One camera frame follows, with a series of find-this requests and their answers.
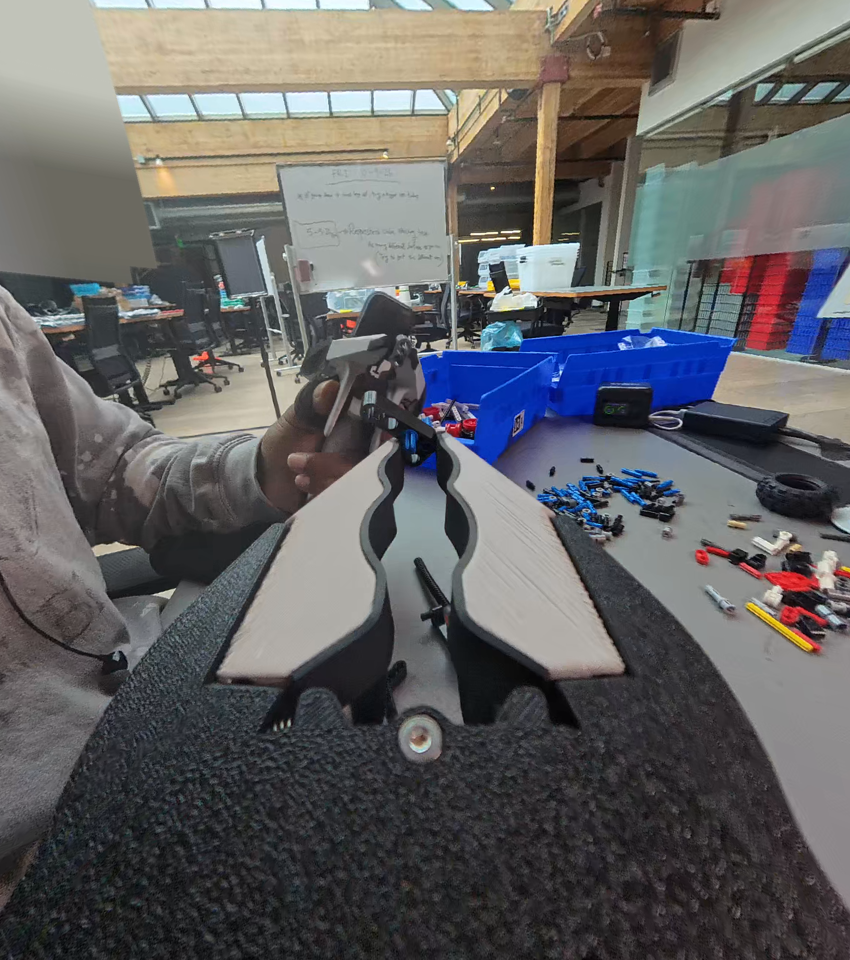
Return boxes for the dark monitor screen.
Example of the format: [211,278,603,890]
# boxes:
[209,230,270,299]

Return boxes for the wooden post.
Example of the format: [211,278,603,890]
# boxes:
[532,56,571,246]

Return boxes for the black power brick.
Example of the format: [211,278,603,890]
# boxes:
[683,400,791,445]

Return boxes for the whiteboard on stand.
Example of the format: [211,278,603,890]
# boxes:
[276,158,460,354]

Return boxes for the black chair armrest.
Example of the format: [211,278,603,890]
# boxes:
[97,522,277,601]

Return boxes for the pile of blue black pins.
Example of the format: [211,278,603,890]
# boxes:
[536,467,686,543]

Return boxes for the stack of red blue bins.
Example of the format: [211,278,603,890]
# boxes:
[721,246,850,363]

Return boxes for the yellow toy axle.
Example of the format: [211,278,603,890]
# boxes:
[745,600,817,654]

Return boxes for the person's left forearm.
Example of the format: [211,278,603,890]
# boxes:
[42,408,288,554]

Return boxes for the large blue plastic bin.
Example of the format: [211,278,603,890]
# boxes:
[521,327,738,419]

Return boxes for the black toy tire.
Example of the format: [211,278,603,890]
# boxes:
[755,471,841,521]

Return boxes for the glass partition wall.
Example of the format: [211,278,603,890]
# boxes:
[623,93,850,380]

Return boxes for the red black toy parts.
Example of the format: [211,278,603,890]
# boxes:
[423,400,480,441]

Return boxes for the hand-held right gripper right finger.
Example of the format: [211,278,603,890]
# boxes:
[434,432,628,682]

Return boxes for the wooden table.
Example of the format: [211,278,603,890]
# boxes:
[528,284,669,333]

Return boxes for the black office chair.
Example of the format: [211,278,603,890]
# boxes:
[168,280,244,397]
[78,294,165,423]

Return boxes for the black desk mat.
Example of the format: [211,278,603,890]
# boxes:
[656,424,850,507]

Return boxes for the person's left hand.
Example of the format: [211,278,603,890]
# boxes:
[255,378,367,516]

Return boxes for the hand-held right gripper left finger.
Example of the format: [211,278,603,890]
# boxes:
[215,437,406,687]

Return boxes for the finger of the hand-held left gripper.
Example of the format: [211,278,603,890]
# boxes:
[322,333,396,440]
[367,351,429,430]

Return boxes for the thin black cord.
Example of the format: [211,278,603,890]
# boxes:
[0,450,130,675]

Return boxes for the small black charger box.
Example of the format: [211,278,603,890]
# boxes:
[593,381,655,431]

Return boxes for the grey toy brick assembly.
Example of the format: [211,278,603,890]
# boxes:
[413,555,453,625]

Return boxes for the white storage boxes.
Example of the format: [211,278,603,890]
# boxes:
[477,242,582,294]

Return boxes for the pile of red white pieces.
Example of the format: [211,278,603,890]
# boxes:
[695,525,850,670]

